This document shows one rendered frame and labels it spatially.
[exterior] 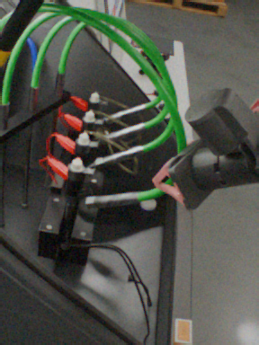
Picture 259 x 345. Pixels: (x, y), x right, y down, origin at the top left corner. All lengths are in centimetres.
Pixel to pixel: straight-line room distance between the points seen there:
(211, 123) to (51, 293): 27
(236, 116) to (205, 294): 171
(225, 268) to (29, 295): 182
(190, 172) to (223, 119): 12
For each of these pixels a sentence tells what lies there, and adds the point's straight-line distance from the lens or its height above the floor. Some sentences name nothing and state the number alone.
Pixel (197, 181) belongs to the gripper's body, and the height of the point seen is 127.
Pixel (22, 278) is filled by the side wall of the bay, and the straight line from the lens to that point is 56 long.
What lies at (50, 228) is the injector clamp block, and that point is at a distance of 93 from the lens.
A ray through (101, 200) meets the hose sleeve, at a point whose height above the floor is 113.
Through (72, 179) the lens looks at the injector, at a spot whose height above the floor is 109.
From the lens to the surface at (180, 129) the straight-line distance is 66.
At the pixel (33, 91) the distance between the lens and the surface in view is 99.
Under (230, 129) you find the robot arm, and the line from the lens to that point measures 55.
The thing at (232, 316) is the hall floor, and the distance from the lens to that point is 218.
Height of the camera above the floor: 164
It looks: 38 degrees down
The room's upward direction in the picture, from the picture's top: 10 degrees clockwise
